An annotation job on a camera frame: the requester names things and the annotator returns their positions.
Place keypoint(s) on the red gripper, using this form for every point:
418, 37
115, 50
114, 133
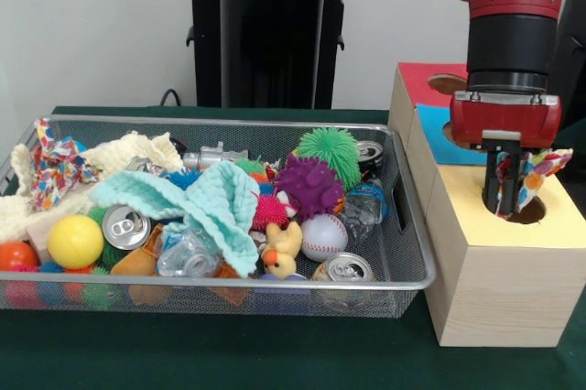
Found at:
503, 122

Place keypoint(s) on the small colourful patterned cloth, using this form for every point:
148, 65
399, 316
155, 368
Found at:
545, 170

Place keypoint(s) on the wooden three-hole box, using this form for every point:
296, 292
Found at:
503, 294

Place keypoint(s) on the silver mesh bin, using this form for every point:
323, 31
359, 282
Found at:
183, 300

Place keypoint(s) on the black panel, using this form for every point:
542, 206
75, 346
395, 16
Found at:
574, 65

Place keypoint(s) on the silver drink can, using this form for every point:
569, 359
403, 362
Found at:
126, 227
343, 267

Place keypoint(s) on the green spiky ball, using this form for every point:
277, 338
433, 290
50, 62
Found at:
327, 147

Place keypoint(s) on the white baseball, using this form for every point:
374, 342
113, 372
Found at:
324, 238

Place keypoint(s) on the purple spiky toy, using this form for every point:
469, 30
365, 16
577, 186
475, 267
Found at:
311, 184

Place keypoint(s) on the yellow plush duck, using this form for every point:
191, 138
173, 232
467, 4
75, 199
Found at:
280, 262

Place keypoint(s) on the mint knitted cloth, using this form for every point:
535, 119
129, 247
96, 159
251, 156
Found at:
215, 198

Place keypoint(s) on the dark green table cloth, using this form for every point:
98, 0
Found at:
229, 353

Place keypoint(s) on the cream knitted cloth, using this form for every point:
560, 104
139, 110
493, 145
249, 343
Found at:
142, 147

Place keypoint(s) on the yellow ball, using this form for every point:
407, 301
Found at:
75, 241

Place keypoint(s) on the large colourful patterned cloth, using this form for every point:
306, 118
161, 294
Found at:
55, 170

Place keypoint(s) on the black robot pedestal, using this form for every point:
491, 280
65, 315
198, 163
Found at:
270, 42

